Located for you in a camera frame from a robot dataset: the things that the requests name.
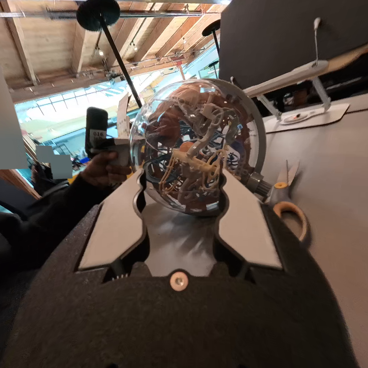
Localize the grey yellow handled scissors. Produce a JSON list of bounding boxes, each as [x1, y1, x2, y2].
[[264, 159, 311, 242]]

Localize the person's left hand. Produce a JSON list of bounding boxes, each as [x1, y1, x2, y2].
[[80, 151, 133, 199]]

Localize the wooden post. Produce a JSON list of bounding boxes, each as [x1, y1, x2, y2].
[[0, 169, 41, 200]]

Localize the white cable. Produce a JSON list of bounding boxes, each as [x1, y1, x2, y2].
[[312, 17, 322, 68]]

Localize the cardboard sign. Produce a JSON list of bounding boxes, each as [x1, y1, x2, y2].
[[116, 92, 131, 138]]

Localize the clear maze puzzle ball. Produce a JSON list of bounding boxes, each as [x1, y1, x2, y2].
[[129, 77, 272, 217]]

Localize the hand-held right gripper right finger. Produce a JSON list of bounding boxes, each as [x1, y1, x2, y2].
[[214, 169, 283, 279]]

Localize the black divider panel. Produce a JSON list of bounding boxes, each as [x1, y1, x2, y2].
[[218, 0, 368, 97]]

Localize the white laptop stand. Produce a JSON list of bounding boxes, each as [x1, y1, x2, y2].
[[242, 59, 350, 133]]

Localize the person's left forearm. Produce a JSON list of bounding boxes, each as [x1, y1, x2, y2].
[[0, 172, 115, 272]]

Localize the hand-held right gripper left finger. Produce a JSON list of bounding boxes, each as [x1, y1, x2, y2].
[[77, 168, 150, 280]]

